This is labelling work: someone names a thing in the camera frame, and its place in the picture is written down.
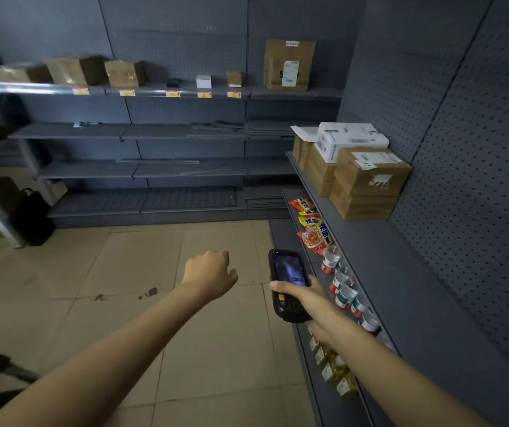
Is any person's right hand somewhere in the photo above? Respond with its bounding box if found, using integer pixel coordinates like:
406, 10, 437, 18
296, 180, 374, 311
269, 274, 347, 348

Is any person's left hand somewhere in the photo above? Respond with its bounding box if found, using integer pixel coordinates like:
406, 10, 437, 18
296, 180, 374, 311
181, 250, 239, 304

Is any black handheld barcode scanner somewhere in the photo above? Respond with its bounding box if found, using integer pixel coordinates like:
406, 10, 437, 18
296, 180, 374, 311
268, 248, 313, 324

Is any small brown box handwritten label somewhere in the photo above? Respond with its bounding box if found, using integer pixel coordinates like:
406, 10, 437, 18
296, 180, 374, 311
329, 181, 401, 222

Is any brown box top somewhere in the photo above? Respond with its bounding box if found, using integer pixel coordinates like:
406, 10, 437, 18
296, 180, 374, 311
307, 145, 338, 183

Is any large brown printed carton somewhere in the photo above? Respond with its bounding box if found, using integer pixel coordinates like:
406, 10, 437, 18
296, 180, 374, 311
291, 135, 314, 173

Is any white printed carton box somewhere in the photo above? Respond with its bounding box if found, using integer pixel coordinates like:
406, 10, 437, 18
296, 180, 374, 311
314, 122, 390, 164

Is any grey pegboard shelf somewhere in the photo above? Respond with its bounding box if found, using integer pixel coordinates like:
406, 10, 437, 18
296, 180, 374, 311
268, 0, 509, 427

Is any person's left forearm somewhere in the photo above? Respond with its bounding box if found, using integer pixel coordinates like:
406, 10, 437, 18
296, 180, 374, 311
0, 282, 205, 427

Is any person's right forearm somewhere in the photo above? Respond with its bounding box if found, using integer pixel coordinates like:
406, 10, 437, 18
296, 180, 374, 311
321, 315, 491, 427

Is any row of red label bottles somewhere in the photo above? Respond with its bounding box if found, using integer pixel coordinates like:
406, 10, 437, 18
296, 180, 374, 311
329, 262, 383, 337

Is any clear water bottle red label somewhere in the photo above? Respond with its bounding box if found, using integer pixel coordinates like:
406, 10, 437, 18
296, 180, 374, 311
320, 244, 342, 276

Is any cluster of yellow drink bottles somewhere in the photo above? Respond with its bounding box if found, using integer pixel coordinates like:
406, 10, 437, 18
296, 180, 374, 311
307, 333, 360, 399

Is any pile of red snack packets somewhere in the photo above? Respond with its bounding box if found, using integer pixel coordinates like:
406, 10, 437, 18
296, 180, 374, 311
287, 196, 335, 257

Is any white mailer envelope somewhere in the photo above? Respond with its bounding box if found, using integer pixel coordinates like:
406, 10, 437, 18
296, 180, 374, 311
289, 125, 320, 143

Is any black backpack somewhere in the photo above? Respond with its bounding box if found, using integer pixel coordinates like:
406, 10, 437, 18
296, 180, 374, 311
9, 187, 56, 247

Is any taped brown parcel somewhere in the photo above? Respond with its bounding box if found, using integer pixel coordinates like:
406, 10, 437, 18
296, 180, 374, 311
44, 54, 108, 87
0, 62, 54, 84
104, 59, 147, 88

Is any dark grey side shelving unit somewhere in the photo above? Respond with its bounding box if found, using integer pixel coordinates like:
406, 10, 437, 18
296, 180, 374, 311
0, 0, 366, 230

